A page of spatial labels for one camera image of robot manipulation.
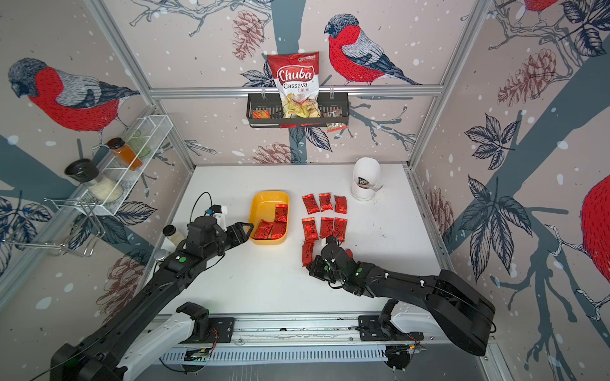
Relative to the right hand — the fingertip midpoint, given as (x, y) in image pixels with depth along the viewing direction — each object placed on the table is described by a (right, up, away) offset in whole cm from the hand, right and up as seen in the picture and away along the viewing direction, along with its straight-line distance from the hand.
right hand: (305, 266), depth 82 cm
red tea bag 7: (+1, +4, +2) cm, 5 cm away
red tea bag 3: (+2, +20, +22) cm, 30 cm away
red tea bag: (+15, +20, +22) cm, 33 cm away
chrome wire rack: (-61, +18, -23) cm, 68 cm away
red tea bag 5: (+2, +10, +15) cm, 18 cm away
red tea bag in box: (-18, +10, +14) cm, 24 cm away
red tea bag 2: (+9, +21, +22) cm, 32 cm away
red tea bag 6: (+9, +11, +16) cm, 21 cm away
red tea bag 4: (+14, +11, +16) cm, 24 cm away
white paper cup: (+28, +32, +27) cm, 50 cm away
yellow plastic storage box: (-20, +19, +22) cm, 35 cm away
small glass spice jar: (-50, +10, +5) cm, 51 cm away
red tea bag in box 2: (-11, +10, +14) cm, 20 cm away
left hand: (-18, +16, -2) cm, 24 cm away
